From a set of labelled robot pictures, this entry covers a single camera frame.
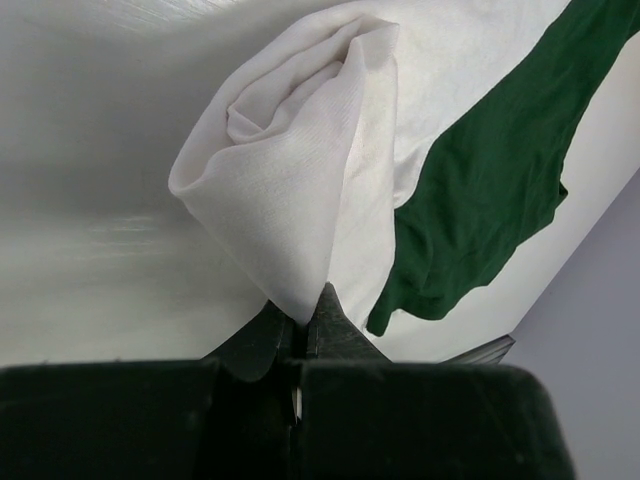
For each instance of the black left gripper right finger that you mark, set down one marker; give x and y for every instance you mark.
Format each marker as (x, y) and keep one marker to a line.
(343, 374)

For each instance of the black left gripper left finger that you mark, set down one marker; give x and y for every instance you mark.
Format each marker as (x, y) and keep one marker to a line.
(247, 430)

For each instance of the white and green t-shirt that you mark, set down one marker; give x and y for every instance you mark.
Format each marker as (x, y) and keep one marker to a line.
(400, 151)

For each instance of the aluminium mounting rail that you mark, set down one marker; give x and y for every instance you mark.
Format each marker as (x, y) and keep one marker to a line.
(489, 353)

